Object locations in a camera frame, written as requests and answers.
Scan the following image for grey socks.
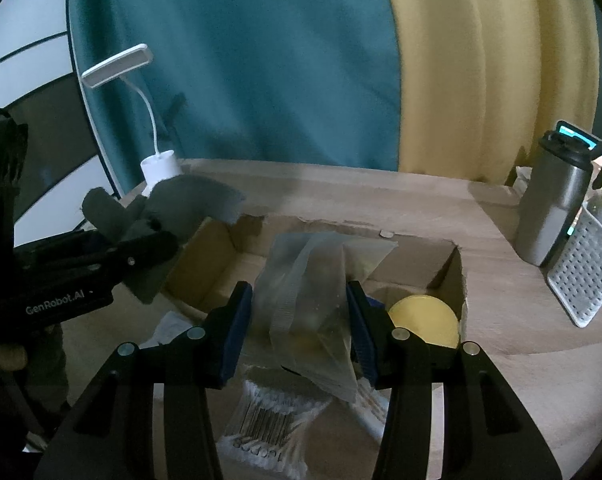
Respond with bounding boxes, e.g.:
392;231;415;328
80;173;247;305

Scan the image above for yellow lidded red can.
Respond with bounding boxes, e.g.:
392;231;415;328
388;295;460;349

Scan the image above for bag of cotton swabs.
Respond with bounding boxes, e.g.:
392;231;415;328
216;375;331;479

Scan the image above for clear bag of snacks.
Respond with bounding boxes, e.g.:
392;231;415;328
243;231;397;402

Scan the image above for brown cardboard box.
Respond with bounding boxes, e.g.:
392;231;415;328
163;214;467;338

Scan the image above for white desk lamp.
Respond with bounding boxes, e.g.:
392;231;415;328
80;44;182;197

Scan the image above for white perforated plastic basket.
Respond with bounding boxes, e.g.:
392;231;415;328
546;200;602;328

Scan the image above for teal curtain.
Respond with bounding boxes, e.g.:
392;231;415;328
68;0;401;191

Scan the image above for steel travel mug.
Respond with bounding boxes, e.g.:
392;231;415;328
514;130;593;266

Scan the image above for yellow curtain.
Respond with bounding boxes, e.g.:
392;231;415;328
390;0;599;184

